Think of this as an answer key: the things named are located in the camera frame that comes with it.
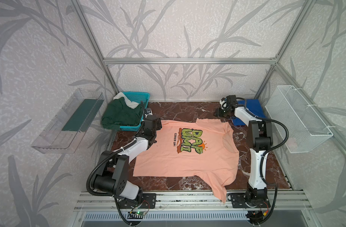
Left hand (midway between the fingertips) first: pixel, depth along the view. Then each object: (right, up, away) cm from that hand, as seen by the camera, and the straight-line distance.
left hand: (154, 114), depth 91 cm
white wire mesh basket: (+72, -7, -31) cm, 79 cm away
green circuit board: (-6, -52, -19) cm, 55 cm away
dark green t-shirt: (-30, +1, +14) cm, 34 cm away
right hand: (+45, +3, +15) cm, 48 cm away
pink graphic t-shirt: (+33, -23, +2) cm, 41 cm away
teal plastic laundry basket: (-19, +14, +24) cm, 34 cm away
